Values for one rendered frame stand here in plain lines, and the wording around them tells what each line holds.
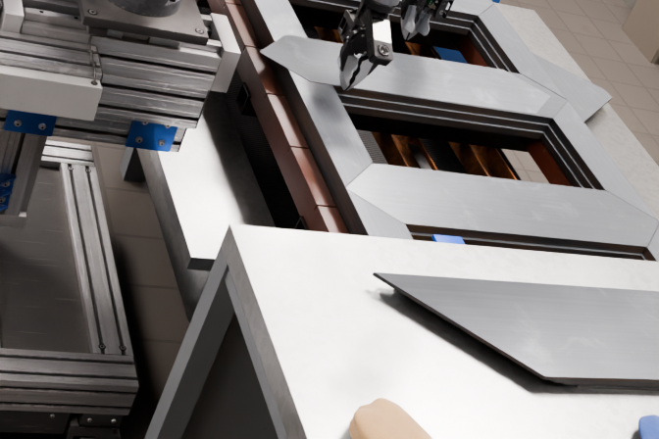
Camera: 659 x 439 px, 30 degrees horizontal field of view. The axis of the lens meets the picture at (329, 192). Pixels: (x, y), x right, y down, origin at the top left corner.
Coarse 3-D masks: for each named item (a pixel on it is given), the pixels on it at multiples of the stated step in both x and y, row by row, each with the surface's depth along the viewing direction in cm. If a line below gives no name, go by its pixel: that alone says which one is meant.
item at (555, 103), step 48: (240, 0) 280; (288, 0) 290; (336, 0) 295; (480, 48) 306; (288, 96) 251; (384, 96) 260; (336, 192) 228; (432, 240) 226; (480, 240) 230; (528, 240) 235; (576, 240) 239
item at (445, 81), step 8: (416, 56) 279; (424, 64) 277; (432, 64) 279; (440, 64) 280; (432, 72) 276; (440, 72) 277; (448, 72) 279; (432, 80) 272; (440, 80) 274; (448, 80) 275; (456, 80) 276; (440, 88) 270; (448, 88) 272; (456, 88) 273; (448, 96) 269; (456, 96) 270; (464, 96) 272; (472, 104) 270
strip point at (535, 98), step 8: (512, 80) 287; (520, 80) 289; (520, 88) 285; (528, 88) 287; (536, 88) 288; (528, 96) 283; (536, 96) 285; (544, 96) 286; (536, 104) 282; (536, 112) 278
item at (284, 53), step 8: (280, 40) 262; (288, 40) 263; (272, 48) 257; (280, 48) 259; (288, 48) 260; (280, 56) 256; (288, 56) 257; (296, 56) 258; (280, 64) 253; (288, 64) 254; (296, 64) 256; (296, 72) 253; (304, 72) 254
